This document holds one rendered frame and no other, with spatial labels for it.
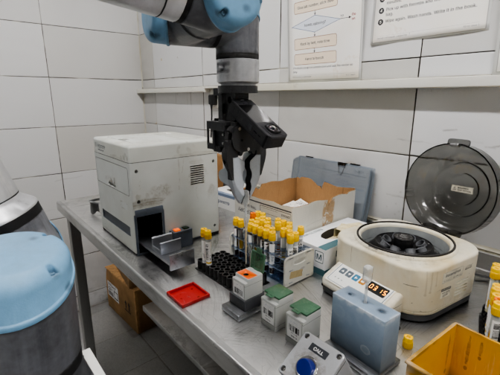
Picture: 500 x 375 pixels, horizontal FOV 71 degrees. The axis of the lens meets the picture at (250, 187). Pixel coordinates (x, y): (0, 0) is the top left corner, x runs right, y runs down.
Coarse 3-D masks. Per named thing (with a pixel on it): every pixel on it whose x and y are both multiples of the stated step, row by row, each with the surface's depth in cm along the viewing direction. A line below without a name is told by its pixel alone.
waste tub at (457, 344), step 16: (448, 336) 50; (464, 336) 50; (480, 336) 49; (416, 352) 45; (432, 352) 48; (448, 352) 51; (464, 352) 51; (480, 352) 49; (496, 352) 47; (416, 368) 43; (432, 368) 49; (448, 368) 53; (464, 368) 51; (480, 368) 49; (496, 368) 48
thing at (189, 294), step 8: (176, 288) 78; (184, 288) 79; (192, 288) 79; (200, 288) 78; (168, 296) 76; (176, 296) 76; (184, 296) 76; (192, 296) 76; (200, 296) 75; (208, 296) 76; (184, 304) 72
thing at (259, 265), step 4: (252, 252) 73; (256, 252) 72; (260, 252) 71; (252, 256) 73; (256, 256) 72; (260, 256) 71; (264, 256) 70; (252, 260) 73; (256, 260) 72; (260, 260) 71; (264, 260) 70; (252, 264) 73; (256, 264) 72; (260, 264) 71; (264, 264) 70; (256, 268) 72; (260, 268) 71; (264, 268) 70
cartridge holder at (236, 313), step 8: (232, 296) 71; (256, 296) 70; (224, 304) 71; (232, 304) 71; (240, 304) 69; (248, 304) 69; (256, 304) 70; (232, 312) 69; (240, 312) 68; (248, 312) 69; (240, 320) 68
